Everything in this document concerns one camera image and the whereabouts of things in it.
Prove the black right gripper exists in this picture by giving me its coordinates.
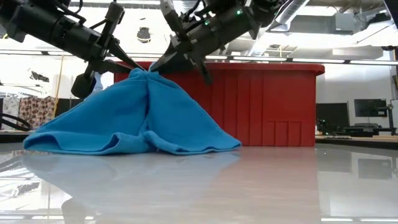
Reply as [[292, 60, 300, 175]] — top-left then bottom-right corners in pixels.
[[150, 0, 218, 85]]

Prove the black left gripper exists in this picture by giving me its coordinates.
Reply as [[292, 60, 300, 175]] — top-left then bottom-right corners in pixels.
[[70, 1, 146, 100]]

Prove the blue cloth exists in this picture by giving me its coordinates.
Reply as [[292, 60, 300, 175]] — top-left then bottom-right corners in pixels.
[[23, 67, 243, 156]]

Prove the yellow wooden pole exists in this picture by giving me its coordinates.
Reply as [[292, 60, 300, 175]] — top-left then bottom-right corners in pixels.
[[52, 55, 65, 119]]

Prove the brown patterned fabric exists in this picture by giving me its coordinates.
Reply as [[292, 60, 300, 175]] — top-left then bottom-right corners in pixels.
[[1, 95, 57, 131]]

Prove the large red plastic bin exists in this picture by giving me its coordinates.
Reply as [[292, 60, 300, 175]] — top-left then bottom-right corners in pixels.
[[113, 61, 326, 147]]

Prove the background workbench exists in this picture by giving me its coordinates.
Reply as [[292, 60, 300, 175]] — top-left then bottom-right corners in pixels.
[[315, 134, 398, 151]]

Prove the black curved cable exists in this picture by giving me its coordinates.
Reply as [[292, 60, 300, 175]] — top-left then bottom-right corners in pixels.
[[0, 113, 32, 132]]

